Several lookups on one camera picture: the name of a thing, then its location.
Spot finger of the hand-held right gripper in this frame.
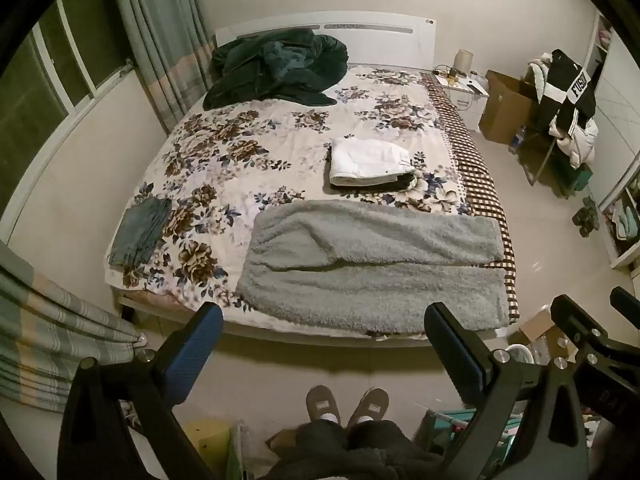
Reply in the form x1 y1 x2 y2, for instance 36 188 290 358
609 286 640 317
550 295 613 361

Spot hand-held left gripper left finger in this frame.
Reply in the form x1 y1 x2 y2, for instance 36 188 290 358
57 302 224 480

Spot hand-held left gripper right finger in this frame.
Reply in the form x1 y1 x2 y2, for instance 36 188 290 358
424 302 591 480

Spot grey fluffy pants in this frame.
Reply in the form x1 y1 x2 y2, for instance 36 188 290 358
235 199 511 335

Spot grey-blue folded pants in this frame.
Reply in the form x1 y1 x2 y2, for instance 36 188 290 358
107 196 173 268

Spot white folded pants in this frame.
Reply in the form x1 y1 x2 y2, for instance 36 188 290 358
328 137 416 186

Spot small open cardboard box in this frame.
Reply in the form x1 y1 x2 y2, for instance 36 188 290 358
517 310 571 361

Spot white round object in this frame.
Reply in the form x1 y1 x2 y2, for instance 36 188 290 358
500 342 536 367

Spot teal plastic crate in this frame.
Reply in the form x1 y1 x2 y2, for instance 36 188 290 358
425 407 481 456

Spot mint folded clothes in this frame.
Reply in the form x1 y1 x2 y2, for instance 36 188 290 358
612 200 640 241

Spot yellow box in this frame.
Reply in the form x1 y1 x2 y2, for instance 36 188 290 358
182 420 231 480

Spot person's right grey slipper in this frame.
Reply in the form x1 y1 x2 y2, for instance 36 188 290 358
346 386 390 428

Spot person's grey slipper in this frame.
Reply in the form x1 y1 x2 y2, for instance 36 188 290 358
305 385 342 428
346 386 390 428

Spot person's left grey slipper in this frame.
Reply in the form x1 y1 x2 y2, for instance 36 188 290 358
305 385 342 428

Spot striped green curtain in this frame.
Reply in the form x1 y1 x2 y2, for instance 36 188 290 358
0 240 147 413
107 0 217 136

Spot person's legs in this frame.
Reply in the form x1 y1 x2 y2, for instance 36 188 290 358
260 417 446 480

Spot dark chair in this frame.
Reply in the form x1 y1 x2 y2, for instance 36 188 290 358
517 110 593 197

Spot white puffer jacket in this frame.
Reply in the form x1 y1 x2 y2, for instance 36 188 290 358
548 117 599 170

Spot brown checkered bedsheet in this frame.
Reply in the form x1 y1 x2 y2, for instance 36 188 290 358
424 72 517 325

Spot white wardrobe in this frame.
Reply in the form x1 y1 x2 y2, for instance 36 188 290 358
582 10 640 275

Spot large cardboard box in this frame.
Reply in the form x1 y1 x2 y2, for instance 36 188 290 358
478 70 543 146

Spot black and white jacket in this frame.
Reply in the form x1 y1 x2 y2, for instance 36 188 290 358
542 49 597 138

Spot white nightstand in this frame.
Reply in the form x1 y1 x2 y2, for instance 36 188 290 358
432 72 490 133

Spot pale fleece garment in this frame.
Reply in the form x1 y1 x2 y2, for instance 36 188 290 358
527 52 553 96

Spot bed with floral sheet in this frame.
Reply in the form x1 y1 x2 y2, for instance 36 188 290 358
105 64 473 311

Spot dark green blanket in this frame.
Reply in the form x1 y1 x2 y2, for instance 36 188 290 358
202 27 349 109

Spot window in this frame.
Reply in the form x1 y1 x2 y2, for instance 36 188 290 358
0 0 137 211

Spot white bed headboard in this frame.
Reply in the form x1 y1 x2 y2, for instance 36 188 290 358
215 10 437 70

